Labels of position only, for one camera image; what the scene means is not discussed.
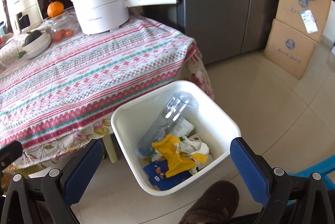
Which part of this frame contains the blue biscuit box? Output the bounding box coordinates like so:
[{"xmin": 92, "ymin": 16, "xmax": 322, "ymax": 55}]
[{"xmin": 143, "ymin": 160, "xmax": 191, "ymax": 191}]

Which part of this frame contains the dark green squash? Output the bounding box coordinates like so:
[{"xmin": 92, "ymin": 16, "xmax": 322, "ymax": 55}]
[{"xmin": 24, "ymin": 30, "xmax": 42, "ymax": 46}]

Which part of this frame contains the cardboard box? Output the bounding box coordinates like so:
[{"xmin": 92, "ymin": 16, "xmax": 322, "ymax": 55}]
[
  {"xmin": 264, "ymin": 19, "xmax": 317, "ymax": 79},
  {"xmin": 275, "ymin": 0, "xmax": 332, "ymax": 42}
]

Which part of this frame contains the white air fryer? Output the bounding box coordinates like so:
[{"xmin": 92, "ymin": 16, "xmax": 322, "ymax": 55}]
[{"xmin": 9, "ymin": 0, "xmax": 43, "ymax": 34}]

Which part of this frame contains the patterned tablecloth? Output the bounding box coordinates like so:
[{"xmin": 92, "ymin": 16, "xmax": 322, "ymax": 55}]
[{"xmin": 1, "ymin": 17, "xmax": 202, "ymax": 149}]

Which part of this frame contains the white yogurt bottle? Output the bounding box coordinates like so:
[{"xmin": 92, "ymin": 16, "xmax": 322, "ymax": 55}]
[{"xmin": 171, "ymin": 117, "xmax": 194, "ymax": 138}]

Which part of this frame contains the white trash bin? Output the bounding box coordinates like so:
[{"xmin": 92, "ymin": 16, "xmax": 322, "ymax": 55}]
[{"xmin": 111, "ymin": 81, "xmax": 241, "ymax": 197}]

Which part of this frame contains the upper cardboard box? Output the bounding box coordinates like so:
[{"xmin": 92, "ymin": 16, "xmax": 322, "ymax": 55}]
[{"xmin": 275, "ymin": 0, "xmax": 332, "ymax": 42}]

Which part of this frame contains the white tissue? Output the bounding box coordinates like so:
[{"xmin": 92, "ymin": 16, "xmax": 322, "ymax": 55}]
[{"xmin": 180, "ymin": 134, "xmax": 214, "ymax": 175}]

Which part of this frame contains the large orange tangerine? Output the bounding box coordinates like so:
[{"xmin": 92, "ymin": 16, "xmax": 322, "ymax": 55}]
[{"xmin": 46, "ymin": 0, "xmax": 64, "ymax": 18}]

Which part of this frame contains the lower cardboard box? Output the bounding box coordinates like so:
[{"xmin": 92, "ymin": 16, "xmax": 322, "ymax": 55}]
[{"xmin": 264, "ymin": 19, "xmax": 317, "ymax": 79}]

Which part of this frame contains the blue plastic stool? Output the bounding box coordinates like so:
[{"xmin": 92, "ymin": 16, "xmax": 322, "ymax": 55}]
[{"xmin": 287, "ymin": 155, "xmax": 334, "ymax": 190}]

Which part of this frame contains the clear plastic bottle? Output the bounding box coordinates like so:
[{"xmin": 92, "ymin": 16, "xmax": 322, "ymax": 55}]
[{"xmin": 136, "ymin": 91, "xmax": 198, "ymax": 159}]

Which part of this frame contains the brown slipper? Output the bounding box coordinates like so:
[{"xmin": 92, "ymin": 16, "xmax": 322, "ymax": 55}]
[{"xmin": 179, "ymin": 181, "xmax": 240, "ymax": 223}]

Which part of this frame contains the white electric pot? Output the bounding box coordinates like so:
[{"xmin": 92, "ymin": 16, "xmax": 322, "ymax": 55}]
[{"xmin": 71, "ymin": 0, "xmax": 178, "ymax": 35}]

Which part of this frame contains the glass jar with lid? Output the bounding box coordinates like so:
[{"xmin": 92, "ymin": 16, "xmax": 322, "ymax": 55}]
[{"xmin": 46, "ymin": 13, "xmax": 80, "ymax": 42}]

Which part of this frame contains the yellow snack wrapper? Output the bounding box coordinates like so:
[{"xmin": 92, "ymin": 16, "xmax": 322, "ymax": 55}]
[{"xmin": 152, "ymin": 134, "xmax": 196, "ymax": 178}]

